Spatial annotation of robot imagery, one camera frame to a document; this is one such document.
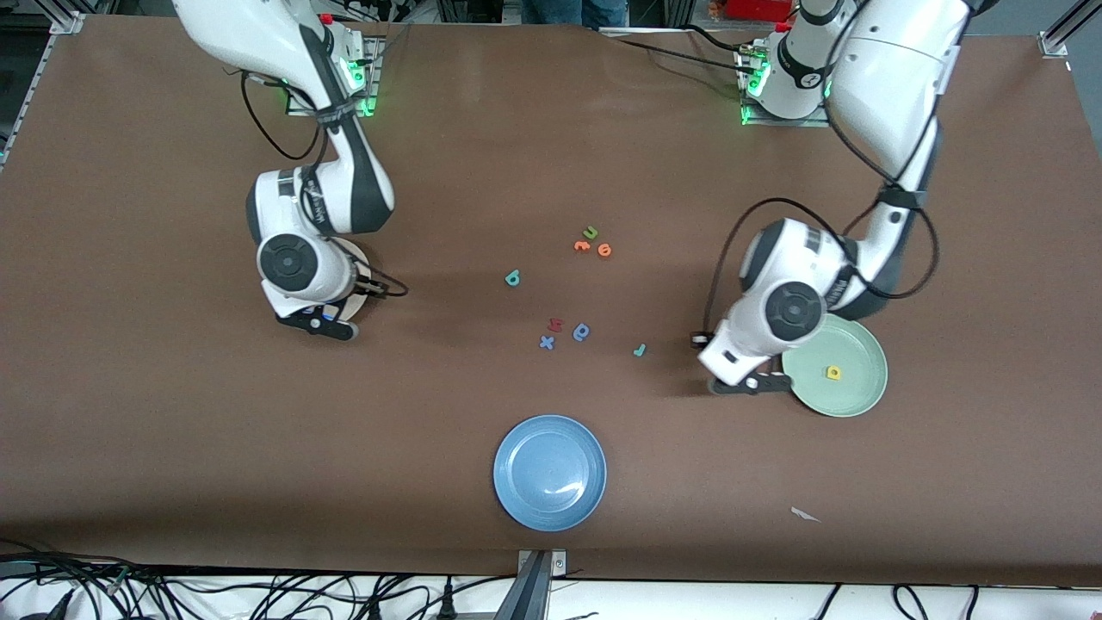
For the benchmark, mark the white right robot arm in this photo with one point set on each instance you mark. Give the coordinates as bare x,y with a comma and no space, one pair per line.
250,34

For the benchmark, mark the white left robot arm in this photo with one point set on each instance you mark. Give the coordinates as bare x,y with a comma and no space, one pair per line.
895,77

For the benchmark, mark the beige brown plate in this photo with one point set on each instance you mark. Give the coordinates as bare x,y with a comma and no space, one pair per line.
357,258

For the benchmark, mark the blue letter a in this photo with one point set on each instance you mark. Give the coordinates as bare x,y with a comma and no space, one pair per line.
578,334

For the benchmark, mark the light green plate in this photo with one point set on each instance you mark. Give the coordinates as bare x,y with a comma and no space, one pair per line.
861,379

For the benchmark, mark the blue plate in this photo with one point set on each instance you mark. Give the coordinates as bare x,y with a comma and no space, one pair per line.
550,473

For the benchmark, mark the white paper scrap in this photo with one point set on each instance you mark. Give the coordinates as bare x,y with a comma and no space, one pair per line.
805,514

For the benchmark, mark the red box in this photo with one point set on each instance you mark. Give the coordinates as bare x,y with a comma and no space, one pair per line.
758,10

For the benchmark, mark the person in blue jeans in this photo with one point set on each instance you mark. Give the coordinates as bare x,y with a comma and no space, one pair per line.
568,10

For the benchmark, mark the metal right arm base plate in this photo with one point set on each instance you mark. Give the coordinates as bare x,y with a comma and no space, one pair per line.
373,86

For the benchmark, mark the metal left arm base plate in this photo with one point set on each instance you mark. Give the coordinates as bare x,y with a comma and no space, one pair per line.
775,122

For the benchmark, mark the aluminium frame profile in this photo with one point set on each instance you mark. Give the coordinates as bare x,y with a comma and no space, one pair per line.
67,23
1055,41

